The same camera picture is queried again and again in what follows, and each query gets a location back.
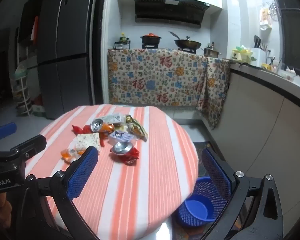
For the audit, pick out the white utensil holder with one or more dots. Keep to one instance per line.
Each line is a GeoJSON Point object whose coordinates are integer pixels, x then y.
{"type": "Point", "coordinates": [259, 56]}

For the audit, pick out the black gas stove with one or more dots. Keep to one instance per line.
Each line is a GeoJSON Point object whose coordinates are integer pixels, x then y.
{"type": "Point", "coordinates": [170, 48]}

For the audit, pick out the gold foil snack wrapper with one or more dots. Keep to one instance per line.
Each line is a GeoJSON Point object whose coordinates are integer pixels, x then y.
{"type": "Point", "coordinates": [138, 131]}

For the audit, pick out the large printed cloth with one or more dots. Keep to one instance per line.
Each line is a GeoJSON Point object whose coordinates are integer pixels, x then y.
{"type": "Point", "coordinates": [155, 80]}

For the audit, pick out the person's left hand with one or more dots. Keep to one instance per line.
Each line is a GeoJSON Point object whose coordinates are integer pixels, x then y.
{"type": "Point", "coordinates": [0, 210]}

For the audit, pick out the small printed cloth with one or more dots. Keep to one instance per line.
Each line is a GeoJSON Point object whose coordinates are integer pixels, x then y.
{"type": "Point", "coordinates": [215, 92]}

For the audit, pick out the orange white candy wrapper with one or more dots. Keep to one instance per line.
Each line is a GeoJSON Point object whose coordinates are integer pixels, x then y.
{"type": "Point", "coordinates": [70, 154]}

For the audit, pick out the yellow green plastic containers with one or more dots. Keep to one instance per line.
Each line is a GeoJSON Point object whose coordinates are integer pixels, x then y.
{"type": "Point", "coordinates": [241, 54]}

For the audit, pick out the hanging yellow white bags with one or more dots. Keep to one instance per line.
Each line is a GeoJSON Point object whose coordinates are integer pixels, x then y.
{"type": "Point", "coordinates": [265, 17]}

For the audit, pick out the crushed red drink can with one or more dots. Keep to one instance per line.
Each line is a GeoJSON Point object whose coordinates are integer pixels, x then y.
{"type": "Point", "coordinates": [125, 152]}

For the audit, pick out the kitchen counter with beige cabinets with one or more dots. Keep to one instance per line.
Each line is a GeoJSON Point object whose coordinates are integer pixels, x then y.
{"type": "Point", "coordinates": [265, 110]}

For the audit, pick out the green plastic bag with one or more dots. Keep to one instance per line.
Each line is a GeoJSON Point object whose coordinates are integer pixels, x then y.
{"type": "Point", "coordinates": [21, 71]}

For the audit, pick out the green white cardboard box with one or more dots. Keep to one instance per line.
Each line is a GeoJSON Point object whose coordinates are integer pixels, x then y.
{"type": "Point", "coordinates": [38, 108]}

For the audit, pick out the dark window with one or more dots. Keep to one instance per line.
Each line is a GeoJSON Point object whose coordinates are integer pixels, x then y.
{"type": "Point", "coordinates": [295, 30]}

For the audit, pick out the white drink carton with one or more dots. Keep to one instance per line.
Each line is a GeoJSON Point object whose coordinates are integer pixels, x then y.
{"type": "Point", "coordinates": [113, 118]}

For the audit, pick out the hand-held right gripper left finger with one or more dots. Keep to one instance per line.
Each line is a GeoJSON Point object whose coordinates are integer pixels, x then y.
{"type": "Point", "coordinates": [81, 173]}

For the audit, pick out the crushed orange drink can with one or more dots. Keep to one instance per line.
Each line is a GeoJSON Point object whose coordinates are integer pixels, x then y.
{"type": "Point", "coordinates": [103, 127]}

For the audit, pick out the condiment rack with bottles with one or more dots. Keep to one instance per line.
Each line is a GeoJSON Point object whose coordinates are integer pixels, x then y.
{"type": "Point", "coordinates": [122, 42]}

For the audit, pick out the blue plastic waste basket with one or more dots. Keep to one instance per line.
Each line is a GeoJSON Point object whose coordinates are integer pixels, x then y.
{"type": "Point", "coordinates": [197, 205]}

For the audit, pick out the steel pot with lid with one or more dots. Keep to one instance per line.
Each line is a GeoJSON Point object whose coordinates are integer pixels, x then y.
{"type": "Point", "coordinates": [211, 52]}

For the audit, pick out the red plastic bag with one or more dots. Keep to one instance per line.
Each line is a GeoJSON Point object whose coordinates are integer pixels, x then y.
{"type": "Point", "coordinates": [77, 129]}

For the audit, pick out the black pot with orange lid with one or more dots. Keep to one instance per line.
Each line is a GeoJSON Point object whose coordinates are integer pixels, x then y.
{"type": "Point", "coordinates": [151, 39]}

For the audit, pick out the black wok with glass lid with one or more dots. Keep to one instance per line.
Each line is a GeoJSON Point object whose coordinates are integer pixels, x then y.
{"type": "Point", "coordinates": [187, 43]}

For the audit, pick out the beige patterned packet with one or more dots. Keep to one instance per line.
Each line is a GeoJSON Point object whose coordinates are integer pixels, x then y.
{"type": "Point", "coordinates": [87, 141]}

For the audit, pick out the round striped table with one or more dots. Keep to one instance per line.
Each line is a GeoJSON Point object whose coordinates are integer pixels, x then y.
{"type": "Point", "coordinates": [140, 180]}

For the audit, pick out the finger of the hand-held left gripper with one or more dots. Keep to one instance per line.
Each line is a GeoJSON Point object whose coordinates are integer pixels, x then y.
{"type": "Point", "coordinates": [5, 130]}
{"type": "Point", "coordinates": [30, 145]}

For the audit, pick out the black range hood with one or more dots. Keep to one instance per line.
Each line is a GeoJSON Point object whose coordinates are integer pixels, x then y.
{"type": "Point", "coordinates": [167, 10]}

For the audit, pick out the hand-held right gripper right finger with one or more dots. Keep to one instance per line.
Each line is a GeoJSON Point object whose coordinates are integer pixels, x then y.
{"type": "Point", "coordinates": [215, 171]}

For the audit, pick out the dark grey refrigerator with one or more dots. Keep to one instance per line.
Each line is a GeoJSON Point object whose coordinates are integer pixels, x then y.
{"type": "Point", "coordinates": [65, 55]}

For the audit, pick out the white blue cartoon box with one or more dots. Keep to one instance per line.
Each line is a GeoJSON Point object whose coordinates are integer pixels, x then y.
{"type": "Point", "coordinates": [121, 137]}

